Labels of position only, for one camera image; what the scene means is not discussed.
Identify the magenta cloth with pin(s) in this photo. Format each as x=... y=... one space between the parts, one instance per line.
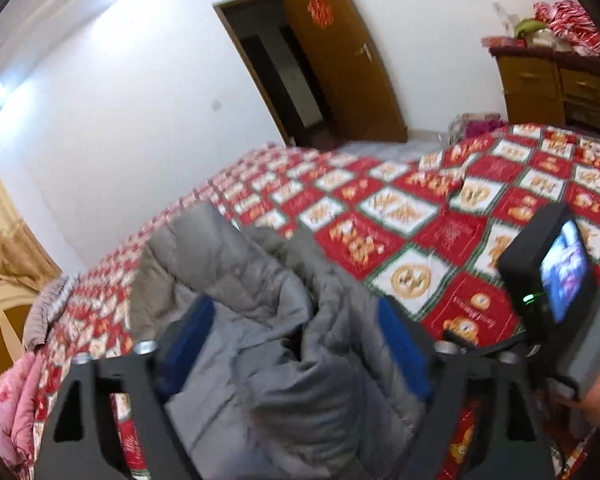
x=487 y=126

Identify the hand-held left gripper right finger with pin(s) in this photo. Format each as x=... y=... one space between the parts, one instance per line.
x=405 y=355

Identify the pink folded blanket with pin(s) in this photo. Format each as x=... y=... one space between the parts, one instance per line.
x=15 y=410

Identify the clear plastic bottle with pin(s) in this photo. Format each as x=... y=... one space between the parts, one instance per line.
x=502 y=17

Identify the red white striped cloth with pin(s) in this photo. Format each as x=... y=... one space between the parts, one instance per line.
x=572 y=22

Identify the clothes pile on floor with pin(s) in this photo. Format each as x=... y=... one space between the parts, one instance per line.
x=462 y=127

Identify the grey puffer jacket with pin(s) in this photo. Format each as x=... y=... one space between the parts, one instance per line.
x=280 y=360

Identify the dark brown door frame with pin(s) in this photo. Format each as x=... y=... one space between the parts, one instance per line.
x=230 y=15

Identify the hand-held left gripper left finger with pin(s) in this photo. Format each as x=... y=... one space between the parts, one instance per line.
x=190 y=340

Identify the striped pillow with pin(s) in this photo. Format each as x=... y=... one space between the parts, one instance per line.
x=47 y=310

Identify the red checkered printed bedspread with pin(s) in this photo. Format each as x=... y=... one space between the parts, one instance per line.
x=405 y=210

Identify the brown wooden dresser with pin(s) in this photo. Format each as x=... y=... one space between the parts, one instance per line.
x=540 y=85

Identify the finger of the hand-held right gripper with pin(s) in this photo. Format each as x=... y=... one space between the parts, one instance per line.
x=495 y=347

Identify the green object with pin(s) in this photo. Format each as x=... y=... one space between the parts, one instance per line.
x=526 y=26

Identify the beige patterned curtain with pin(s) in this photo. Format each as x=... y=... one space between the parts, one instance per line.
x=5 y=230

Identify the flat red box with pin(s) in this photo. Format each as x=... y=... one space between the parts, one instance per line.
x=500 y=41

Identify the brown wooden door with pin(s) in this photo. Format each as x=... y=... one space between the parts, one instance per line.
x=350 y=90

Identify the cream and brown headboard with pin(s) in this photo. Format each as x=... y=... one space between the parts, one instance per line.
x=0 y=340

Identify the red paper door decoration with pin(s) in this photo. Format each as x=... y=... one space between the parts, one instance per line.
x=320 y=9

